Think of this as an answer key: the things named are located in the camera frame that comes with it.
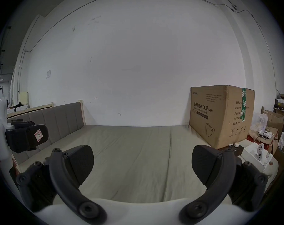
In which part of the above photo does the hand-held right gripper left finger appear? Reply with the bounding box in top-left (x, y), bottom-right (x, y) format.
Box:
top-left (15, 145), bottom-right (102, 222)

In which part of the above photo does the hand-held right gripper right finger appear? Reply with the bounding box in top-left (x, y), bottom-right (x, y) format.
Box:
top-left (180, 145), bottom-right (269, 220)

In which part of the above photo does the open white box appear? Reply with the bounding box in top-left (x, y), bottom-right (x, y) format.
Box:
top-left (240, 142), bottom-right (274, 173)

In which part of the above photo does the grey padded headboard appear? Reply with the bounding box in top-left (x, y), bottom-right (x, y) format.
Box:
top-left (7, 99), bottom-right (86, 166)

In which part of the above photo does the white hand controller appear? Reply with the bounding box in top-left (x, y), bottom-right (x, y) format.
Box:
top-left (255, 143), bottom-right (266, 159)

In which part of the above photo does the large brown cardboard carton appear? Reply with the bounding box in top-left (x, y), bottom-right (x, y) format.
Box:
top-left (189, 85), bottom-right (255, 150)

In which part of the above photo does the clear plastic bag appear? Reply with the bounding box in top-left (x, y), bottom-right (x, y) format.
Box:
top-left (251, 113), bottom-right (269, 135)

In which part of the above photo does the low brown carton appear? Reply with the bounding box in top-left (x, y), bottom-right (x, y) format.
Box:
top-left (248, 107), bottom-right (284, 155)

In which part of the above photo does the bed with beige sheet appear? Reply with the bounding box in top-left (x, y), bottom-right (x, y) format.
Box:
top-left (12, 124), bottom-right (279, 204)

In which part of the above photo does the cluttered shelf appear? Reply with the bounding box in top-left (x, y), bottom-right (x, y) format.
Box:
top-left (274, 89), bottom-right (284, 127)

